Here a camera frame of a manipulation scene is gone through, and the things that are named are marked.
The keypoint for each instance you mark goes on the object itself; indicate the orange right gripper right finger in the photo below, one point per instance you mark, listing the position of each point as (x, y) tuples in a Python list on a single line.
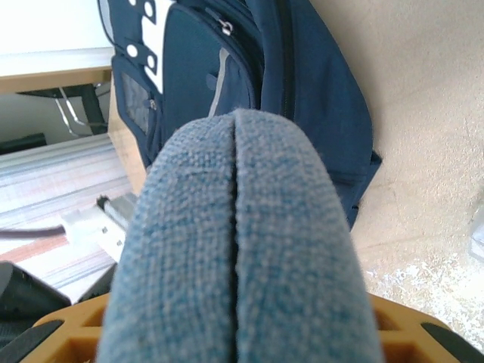
[(416, 336)]

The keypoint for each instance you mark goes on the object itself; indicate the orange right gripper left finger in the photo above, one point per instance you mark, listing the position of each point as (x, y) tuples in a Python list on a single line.
[(56, 336)]

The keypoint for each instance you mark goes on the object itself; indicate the blue fabric pencil case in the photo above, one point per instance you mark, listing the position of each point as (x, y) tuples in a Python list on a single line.
[(234, 246)]

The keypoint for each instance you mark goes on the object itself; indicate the navy blue backpack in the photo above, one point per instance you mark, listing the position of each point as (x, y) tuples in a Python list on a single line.
[(302, 94)]

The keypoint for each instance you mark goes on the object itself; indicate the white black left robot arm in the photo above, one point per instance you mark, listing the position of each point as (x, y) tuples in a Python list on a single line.
[(26, 291)]

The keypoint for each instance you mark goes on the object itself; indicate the wooden desk with black legs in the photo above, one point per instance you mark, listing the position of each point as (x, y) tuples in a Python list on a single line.
[(56, 77)]

